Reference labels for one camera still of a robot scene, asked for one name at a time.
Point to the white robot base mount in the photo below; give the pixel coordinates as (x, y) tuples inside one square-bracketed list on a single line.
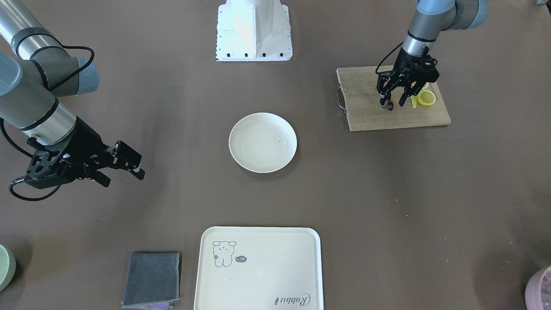
[(253, 31)]

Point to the upper lemon slice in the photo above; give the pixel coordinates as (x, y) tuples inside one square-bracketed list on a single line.
[(426, 98)]

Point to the grey folded cloth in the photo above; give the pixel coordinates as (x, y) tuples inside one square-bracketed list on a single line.
[(153, 281)]

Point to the pink bowl of ice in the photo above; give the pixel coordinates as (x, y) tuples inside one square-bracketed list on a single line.
[(538, 290)]

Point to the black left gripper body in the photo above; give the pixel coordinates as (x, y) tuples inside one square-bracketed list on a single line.
[(405, 64)]

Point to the green bowl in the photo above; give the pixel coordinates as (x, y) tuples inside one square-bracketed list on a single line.
[(7, 266)]

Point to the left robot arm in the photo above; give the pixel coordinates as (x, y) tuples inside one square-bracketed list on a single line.
[(434, 16)]

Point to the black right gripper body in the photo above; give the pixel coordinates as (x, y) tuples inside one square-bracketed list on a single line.
[(87, 142)]

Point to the cream rabbit tray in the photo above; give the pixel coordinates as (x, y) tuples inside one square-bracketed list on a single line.
[(259, 268)]

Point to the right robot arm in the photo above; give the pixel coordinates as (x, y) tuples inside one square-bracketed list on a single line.
[(32, 84)]

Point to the wooden cutting board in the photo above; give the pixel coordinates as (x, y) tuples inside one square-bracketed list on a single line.
[(360, 101)]

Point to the cream round plate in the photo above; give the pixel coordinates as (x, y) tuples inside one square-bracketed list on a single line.
[(263, 142)]

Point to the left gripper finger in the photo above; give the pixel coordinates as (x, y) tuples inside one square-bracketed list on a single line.
[(386, 92), (413, 89)]

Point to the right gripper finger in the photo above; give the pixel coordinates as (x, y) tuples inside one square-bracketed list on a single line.
[(99, 177), (124, 157)]

